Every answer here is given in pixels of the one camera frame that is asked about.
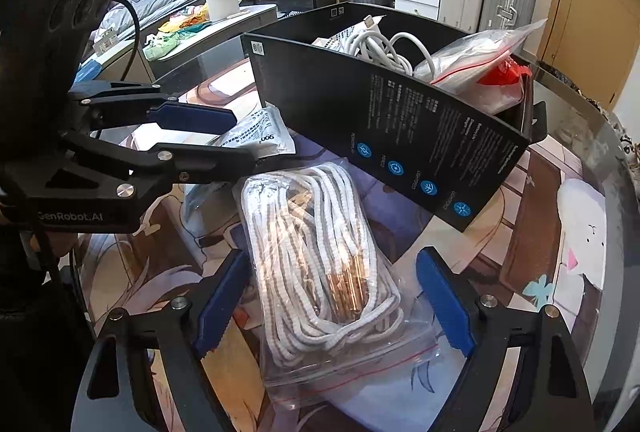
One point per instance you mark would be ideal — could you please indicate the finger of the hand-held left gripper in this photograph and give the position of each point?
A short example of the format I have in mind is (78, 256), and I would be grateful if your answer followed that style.
(215, 160)
(195, 115)

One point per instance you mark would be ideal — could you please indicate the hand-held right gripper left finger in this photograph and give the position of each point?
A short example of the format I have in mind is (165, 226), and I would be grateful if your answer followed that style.
(220, 304)

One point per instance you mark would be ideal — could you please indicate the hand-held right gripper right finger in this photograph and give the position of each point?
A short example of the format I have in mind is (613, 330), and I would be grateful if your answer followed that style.
(445, 299)

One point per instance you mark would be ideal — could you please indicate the white medicine packet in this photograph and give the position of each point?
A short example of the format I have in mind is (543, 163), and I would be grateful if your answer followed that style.
(332, 43)
(265, 132)

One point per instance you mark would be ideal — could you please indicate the black cardboard box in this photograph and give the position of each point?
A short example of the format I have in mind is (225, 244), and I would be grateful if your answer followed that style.
(400, 132)

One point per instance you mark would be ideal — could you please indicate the colourful snack packets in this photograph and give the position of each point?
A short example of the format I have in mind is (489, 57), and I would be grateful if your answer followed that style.
(172, 34)

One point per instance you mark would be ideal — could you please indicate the bed with grey blanket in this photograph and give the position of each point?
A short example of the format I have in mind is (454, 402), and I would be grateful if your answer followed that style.
(160, 4)

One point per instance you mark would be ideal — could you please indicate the printed table mat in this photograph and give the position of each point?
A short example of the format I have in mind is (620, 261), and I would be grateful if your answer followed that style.
(545, 232)

